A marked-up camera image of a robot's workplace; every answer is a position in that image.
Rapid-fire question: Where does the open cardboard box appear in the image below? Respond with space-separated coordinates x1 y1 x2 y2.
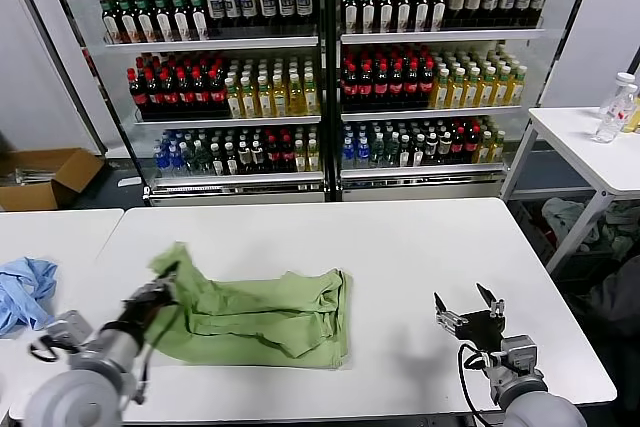
0 147 106 212

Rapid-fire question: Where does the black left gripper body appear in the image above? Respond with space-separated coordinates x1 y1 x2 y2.
118 280 177 331

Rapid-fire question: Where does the black laundry crate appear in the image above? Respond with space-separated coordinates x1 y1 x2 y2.
515 199 562 268

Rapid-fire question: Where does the green cap yellow tea bottle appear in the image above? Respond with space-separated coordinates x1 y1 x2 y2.
509 66 527 107
464 68 481 109
449 68 466 110
494 67 512 108
479 67 496 109
433 69 451 110

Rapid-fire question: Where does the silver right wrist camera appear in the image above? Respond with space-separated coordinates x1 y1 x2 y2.
499 334 540 373

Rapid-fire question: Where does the clear bottle red label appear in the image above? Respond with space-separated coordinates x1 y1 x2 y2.
599 71 639 121

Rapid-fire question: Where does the small red cap cola bottle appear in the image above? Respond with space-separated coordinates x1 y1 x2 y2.
465 126 481 165
452 127 467 165
266 137 282 175
280 137 296 174

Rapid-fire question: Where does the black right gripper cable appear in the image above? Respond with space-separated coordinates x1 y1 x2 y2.
457 341 494 427

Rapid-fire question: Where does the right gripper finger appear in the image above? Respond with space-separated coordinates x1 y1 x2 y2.
433 291 469 333
476 282 506 320

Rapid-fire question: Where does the left beverage display cabinet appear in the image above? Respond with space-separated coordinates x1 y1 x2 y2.
40 0 333 209

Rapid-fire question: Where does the white cap yellow tea bottle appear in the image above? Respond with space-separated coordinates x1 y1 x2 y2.
304 73 321 117
225 77 245 120
273 75 291 118
241 76 260 120
257 76 275 119
289 74 306 117

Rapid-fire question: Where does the right beverage display cabinet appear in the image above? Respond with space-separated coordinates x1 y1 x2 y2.
324 0 602 201

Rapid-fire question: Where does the beverage display cabinet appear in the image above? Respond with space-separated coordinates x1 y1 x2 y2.
40 0 333 209
324 0 602 201

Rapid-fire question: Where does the bundle of metal rods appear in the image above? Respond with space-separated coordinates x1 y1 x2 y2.
0 166 59 187

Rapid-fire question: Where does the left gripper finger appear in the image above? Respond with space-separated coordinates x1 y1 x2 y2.
155 259 182 284

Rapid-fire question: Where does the white side table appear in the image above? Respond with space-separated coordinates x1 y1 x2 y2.
500 105 640 268

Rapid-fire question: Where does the yellow drink bottle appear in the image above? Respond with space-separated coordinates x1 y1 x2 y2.
623 96 640 134

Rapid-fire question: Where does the person dark sleeve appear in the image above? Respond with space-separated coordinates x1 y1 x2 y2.
582 255 640 338

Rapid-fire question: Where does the crumpled grey green cloth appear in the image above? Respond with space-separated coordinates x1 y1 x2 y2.
602 204 640 253

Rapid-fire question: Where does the green cap dark tea bottle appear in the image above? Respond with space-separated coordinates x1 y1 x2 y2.
170 0 191 42
414 0 432 33
188 0 210 41
100 0 122 45
360 0 379 35
431 0 450 32
134 0 155 44
152 0 173 43
116 0 138 44
396 0 415 34
378 0 397 34
342 0 361 35

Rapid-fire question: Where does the white cabinet shelf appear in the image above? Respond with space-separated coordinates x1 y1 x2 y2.
104 36 321 52
340 163 508 181
149 170 327 188
134 114 324 129
341 105 525 124
340 28 547 46

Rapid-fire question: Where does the clear plastic water bottle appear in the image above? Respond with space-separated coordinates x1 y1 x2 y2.
593 84 640 143

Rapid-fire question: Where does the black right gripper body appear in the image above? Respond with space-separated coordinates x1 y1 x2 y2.
455 309 506 354

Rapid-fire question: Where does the light green t-shirt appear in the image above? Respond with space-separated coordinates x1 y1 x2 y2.
146 241 355 371

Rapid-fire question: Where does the crumpled light blue cloth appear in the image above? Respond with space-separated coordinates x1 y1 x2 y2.
0 256 59 338

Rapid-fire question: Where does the crumpled pale grey cloth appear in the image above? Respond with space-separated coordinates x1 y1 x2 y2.
543 196 602 253

